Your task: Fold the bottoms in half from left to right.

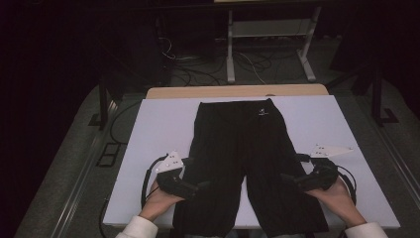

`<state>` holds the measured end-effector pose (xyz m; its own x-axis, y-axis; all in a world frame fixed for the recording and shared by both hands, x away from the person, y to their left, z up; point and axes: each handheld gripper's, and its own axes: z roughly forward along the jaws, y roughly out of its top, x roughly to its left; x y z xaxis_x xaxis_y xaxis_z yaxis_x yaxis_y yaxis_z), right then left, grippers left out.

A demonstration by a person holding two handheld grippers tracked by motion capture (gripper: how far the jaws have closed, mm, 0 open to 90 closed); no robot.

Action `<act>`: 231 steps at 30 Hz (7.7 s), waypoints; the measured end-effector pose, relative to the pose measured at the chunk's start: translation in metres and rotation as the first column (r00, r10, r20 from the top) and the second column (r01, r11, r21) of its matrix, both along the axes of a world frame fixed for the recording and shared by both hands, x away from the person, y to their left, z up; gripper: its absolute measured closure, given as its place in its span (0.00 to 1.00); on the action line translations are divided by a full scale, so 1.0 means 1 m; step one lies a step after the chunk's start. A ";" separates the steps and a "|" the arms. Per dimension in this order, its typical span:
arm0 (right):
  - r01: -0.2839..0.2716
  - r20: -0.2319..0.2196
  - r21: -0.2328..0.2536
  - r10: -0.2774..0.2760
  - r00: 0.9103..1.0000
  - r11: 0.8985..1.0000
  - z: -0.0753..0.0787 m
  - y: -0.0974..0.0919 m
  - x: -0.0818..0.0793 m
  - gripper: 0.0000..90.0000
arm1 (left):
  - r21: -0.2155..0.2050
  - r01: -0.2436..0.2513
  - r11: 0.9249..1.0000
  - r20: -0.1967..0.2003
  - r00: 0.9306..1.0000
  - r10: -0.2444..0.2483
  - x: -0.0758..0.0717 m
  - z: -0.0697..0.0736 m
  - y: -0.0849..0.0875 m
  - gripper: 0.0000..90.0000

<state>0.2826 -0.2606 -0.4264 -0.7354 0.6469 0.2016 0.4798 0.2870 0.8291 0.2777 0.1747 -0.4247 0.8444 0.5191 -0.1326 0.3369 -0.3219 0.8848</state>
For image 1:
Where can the black metal stand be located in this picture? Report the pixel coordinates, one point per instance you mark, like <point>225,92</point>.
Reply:
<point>377,99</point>
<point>103,102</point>

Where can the white board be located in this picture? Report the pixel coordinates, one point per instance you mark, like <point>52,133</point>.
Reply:
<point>165,132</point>

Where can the black pants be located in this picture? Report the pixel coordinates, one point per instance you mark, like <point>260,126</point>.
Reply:
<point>237,145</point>

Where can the person's right hand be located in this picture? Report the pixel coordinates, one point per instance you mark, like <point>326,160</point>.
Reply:
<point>340,201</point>

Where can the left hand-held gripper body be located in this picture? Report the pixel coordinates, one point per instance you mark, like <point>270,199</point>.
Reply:
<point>175,185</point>

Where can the wooden table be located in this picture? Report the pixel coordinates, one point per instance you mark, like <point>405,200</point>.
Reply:
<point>231,91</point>

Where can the metal floor rail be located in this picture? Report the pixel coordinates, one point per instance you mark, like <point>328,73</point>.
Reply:
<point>79,191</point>
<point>399,165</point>

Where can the person's left hand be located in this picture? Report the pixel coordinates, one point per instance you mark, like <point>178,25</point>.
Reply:
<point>160,203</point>

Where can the white metal stand frame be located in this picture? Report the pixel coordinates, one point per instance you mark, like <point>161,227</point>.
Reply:
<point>230,49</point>

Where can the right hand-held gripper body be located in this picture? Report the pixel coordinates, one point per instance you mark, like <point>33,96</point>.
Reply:
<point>322,177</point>

